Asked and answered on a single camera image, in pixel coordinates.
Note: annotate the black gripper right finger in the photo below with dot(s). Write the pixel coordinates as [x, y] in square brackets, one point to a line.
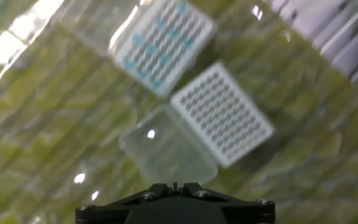
[194, 189]

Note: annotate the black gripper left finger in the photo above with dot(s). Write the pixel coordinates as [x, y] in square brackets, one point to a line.
[158, 189]

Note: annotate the white pipette tip holder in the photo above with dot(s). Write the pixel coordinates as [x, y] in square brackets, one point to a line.
[253, 124]
[197, 34]

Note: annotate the green marble pattern mat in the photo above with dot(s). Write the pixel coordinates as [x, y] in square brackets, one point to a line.
[42, 124]

